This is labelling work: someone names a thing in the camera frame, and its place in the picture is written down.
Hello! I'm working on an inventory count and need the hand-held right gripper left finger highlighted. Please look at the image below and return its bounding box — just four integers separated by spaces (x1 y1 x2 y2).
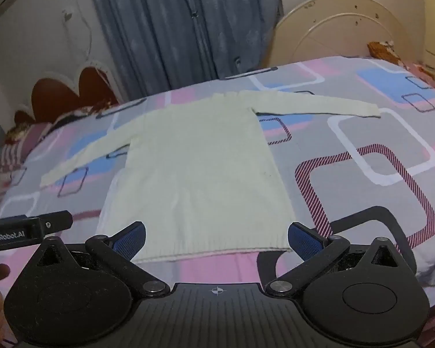
34 221 171 298

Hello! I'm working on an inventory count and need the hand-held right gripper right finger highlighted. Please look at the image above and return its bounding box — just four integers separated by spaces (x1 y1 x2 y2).
265 222 400 298

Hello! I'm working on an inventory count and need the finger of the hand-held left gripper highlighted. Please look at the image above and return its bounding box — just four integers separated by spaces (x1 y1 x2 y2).
39 210 74 239

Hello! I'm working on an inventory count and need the cream knit sweater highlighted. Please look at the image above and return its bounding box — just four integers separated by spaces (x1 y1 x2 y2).
40 90 382 263

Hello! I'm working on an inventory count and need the grey pink patterned bed sheet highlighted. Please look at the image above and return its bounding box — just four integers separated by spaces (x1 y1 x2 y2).
0 56 435 348

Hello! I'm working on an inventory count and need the striped pink pillow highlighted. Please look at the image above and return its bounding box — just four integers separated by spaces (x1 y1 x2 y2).
0 123 55 173

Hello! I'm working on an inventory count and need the red heart-shaped headboard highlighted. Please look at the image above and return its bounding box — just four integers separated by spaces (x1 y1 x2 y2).
12 63 126 127

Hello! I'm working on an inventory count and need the orange floral cloth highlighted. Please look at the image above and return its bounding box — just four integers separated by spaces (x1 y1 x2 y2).
367 40 403 66

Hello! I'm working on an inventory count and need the cream round headboard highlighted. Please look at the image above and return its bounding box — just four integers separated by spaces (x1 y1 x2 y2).
266 0 417 68

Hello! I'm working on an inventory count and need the blue-grey curtain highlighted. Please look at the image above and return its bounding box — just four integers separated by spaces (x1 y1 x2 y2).
83 0 283 91

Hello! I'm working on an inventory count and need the white power cable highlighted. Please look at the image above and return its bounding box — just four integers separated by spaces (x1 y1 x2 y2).
61 7 95 68

